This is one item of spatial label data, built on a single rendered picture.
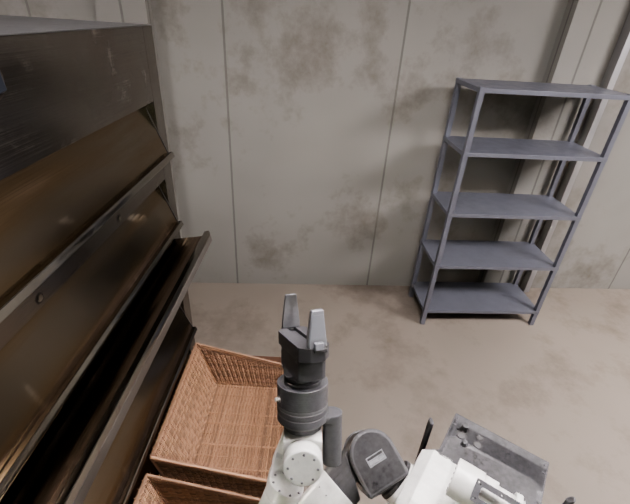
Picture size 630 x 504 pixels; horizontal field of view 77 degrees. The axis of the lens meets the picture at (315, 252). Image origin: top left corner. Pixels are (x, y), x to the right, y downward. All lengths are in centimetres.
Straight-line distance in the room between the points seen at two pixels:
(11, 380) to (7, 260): 23
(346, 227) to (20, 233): 280
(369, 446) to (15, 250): 76
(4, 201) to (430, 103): 278
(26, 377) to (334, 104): 257
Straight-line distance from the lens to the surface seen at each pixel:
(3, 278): 85
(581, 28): 344
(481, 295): 373
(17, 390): 95
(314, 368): 67
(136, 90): 133
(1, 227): 87
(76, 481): 90
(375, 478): 91
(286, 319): 72
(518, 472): 100
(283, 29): 299
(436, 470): 93
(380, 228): 347
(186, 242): 155
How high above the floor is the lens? 216
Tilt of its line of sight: 31 degrees down
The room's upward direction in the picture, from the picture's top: 4 degrees clockwise
